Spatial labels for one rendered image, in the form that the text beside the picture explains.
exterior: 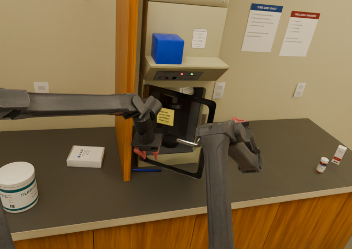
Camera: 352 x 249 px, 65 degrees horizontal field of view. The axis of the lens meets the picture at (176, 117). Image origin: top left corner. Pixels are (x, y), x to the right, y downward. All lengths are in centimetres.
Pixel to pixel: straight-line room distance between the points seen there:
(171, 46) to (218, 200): 60
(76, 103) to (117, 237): 72
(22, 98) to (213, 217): 49
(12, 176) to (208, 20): 95
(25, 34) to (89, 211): 89
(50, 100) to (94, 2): 86
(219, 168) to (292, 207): 101
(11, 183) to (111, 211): 38
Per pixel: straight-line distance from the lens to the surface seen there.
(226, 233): 65
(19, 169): 123
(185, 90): 127
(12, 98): 67
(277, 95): 208
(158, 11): 111
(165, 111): 117
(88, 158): 141
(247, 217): 150
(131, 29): 101
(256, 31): 180
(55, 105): 74
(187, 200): 127
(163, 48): 103
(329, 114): 250
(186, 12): 114
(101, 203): 124
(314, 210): 175
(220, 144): 66
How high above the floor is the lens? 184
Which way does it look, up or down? 29 degrees down
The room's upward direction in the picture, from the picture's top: 7 degrees clockwise
